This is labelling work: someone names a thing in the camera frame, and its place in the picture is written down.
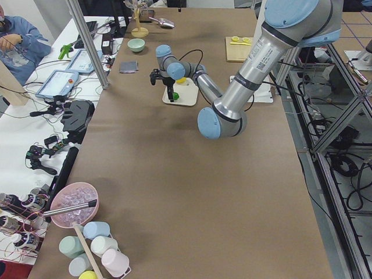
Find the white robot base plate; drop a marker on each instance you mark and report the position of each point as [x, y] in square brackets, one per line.
[262, 95]

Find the wooden mug tree stand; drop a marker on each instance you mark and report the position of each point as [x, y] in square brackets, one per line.
[137, 7]

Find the white cup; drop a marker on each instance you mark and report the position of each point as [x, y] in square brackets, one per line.
[101, 244]

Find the aluminium frame post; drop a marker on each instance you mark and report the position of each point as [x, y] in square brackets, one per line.
[77, 15]

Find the metal scoop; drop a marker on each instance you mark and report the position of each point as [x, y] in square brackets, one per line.
[163, 23]

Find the metal tongs handle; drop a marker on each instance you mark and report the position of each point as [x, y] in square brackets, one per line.
[90, 204]

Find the pink cup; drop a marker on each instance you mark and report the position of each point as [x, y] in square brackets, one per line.
[115, 262]

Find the folded grey cloth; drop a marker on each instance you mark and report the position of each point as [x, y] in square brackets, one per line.
[128, 67]

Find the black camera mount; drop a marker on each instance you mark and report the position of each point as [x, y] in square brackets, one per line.
[77, 115]

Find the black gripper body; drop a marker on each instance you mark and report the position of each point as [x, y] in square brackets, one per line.
[168, 81]

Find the green cup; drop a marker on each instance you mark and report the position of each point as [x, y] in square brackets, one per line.
[71, 247]

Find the blue cup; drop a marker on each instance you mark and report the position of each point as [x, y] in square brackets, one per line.
[96, 228]

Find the cream rabbit tray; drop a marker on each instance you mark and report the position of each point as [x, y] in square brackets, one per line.
[187, 92]

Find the yellow cup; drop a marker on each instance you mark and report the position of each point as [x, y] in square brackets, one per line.
[89, 274]

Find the person in blue hoodie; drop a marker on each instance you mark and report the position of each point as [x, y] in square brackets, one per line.
[22, 46]

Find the yellow lemon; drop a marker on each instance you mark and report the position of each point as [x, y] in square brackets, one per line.
[182, 80]

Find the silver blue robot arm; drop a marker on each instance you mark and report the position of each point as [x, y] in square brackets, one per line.
[287, 24]

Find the mint green bowl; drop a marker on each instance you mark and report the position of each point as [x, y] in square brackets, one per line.
[136, 45]

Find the pink bowl with ice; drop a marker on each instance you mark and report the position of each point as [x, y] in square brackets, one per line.
[75, 194]

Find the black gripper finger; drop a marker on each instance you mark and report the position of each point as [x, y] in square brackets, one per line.
[171, 93]

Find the teach pendant tablet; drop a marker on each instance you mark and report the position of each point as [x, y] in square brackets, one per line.
[59, 83]
[81, 63]

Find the wooden cup rack handle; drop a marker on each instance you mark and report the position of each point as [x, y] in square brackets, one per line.
[87, 250]

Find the wooden cutting board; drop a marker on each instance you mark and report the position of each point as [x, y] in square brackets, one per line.
[238, 53]

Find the grey cup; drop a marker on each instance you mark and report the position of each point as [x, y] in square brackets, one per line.
[79, 265]

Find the green handled tool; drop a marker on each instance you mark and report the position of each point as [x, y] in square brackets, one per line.
[66, 49]

